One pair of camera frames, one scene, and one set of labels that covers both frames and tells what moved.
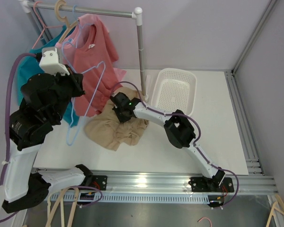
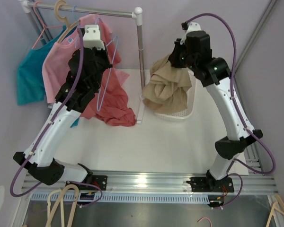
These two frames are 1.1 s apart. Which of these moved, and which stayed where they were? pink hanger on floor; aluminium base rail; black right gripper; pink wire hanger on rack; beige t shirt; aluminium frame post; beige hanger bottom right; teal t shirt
Moved: black right gripper; beige t shirt
Stayed: teal t shirt; beige hanger bottom right; pink wire hanger on rack; aluminium frame post; pink hanger on floor; aluminium base rail
